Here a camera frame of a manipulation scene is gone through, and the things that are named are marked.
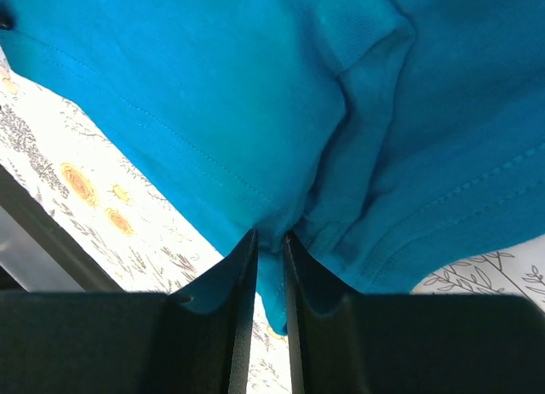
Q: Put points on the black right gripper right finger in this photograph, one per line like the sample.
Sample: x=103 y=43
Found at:
x=342 y=341

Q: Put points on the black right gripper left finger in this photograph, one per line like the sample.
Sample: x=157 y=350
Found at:
x=195 y=340

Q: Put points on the teal blue t shirt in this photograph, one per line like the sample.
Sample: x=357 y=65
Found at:
x=392 y=136

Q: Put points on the floral patterned table mat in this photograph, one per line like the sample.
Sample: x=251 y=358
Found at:
x=125 y=224

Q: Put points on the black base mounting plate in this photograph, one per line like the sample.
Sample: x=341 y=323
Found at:
x=38 y=253

